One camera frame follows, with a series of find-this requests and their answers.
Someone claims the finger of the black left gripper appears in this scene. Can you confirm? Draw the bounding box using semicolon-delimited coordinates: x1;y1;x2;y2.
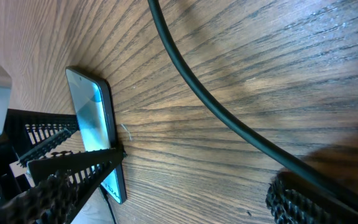
4;109;79;167

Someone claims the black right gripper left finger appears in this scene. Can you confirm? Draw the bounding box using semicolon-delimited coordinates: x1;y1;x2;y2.
0;147;126;223

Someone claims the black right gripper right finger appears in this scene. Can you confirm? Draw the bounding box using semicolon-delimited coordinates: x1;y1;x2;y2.
265;172;358;224

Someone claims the blue screen Galaxy smartphone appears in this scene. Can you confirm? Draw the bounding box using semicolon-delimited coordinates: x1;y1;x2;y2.
65;65;128;205

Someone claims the black USB charging cable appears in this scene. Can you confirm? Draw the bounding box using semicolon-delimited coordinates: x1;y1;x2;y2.
98;0;358;224

